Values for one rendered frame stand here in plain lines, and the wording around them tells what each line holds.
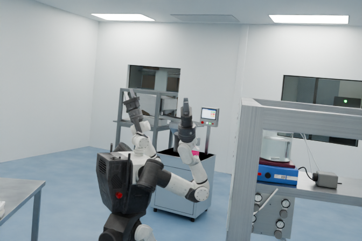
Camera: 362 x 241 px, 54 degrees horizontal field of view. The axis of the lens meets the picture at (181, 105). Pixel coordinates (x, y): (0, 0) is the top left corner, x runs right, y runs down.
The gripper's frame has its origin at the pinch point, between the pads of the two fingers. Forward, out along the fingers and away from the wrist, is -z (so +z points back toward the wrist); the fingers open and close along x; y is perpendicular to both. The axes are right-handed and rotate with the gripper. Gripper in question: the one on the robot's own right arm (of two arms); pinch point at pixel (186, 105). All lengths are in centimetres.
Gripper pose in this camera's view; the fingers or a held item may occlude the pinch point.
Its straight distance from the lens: 170.5
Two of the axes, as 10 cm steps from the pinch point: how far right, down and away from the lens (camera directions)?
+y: 10.0, -0.3, -0.1
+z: 0.3, 9.0, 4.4
